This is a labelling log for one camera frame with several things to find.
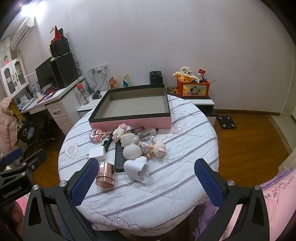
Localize white round figurine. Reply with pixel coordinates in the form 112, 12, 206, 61
120, 134, 142, 161

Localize low white side table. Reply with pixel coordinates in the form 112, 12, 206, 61
77, 90, 109, 118

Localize rose gold metal cup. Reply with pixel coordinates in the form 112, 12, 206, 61
96, 162, 115, 188

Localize water bottle with red cap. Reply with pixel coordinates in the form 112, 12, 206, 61
77, 83, 90, 104

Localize black computer monitor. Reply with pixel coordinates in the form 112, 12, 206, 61
35, 56, 55, 90

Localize white air conditioner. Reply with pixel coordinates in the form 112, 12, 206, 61
10, 17, 35, 50

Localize black power cables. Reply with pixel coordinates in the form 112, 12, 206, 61
87, 68, 107, 93

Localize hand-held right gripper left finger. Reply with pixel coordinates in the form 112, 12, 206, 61
23, 158, 100, 241

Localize white wall socket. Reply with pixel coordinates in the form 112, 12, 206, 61
91, 65, 109, 75

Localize red triangular item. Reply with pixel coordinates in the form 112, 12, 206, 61
50, 25, 64, 43

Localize black bathroom scale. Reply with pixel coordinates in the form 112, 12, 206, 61
217, 115, 237, 129

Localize pink box with black rim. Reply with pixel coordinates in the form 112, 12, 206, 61
88, 84, 172, 130

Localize black cylinder appliance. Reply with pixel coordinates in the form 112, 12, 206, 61
149, 71, 163, 85

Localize blue foil packet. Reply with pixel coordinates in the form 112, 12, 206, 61
125, 126, 146, 135

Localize clear glass bottle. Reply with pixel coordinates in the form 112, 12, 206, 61
137, 128, 159, 139

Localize pink block toy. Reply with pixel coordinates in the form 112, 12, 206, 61
90, 129, 107, 143

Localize black hair clip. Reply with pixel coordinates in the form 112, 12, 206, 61
102, 133, 115, 147

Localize orange storage crate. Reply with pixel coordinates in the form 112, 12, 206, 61
177, 76, 210, 97

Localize white striped quilt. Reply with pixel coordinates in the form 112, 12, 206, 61
58, 94, 220, 232

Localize white glass-door cabinet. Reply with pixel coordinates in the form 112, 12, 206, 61
0, 56, 29, 98

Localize white black nightstand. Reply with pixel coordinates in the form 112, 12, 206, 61
166, 88, 218, 127

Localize pink pig doll figurine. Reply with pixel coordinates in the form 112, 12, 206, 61
139, 137, 167, 160

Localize black office chair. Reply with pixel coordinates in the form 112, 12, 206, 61
17, 113, 56, 149

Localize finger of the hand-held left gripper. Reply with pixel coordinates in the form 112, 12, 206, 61
0, 147, 24, 166
0, 162, 28, 180

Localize pink padded jacket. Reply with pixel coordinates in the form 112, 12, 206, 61
0, 97, 19, 151

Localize black computer tower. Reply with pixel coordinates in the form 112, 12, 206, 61
50, 51, 80, 90

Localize cream plush toy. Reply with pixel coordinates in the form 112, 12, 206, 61
173, 66, 199, 82

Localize white pink brick figure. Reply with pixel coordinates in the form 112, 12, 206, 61
112, 124, 130, 139

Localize pink printed blanket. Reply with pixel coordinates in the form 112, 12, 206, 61
260, 167, 296, 241

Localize black remote control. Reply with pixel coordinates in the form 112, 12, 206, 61
114, 142, 130, 173

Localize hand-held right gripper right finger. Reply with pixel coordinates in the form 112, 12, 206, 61
194, 158, 270, 241

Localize white desk with drawers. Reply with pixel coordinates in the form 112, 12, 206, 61
20, 75, 86, 136

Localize white charger plug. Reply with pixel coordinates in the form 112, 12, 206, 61
89, 147, 107, 161

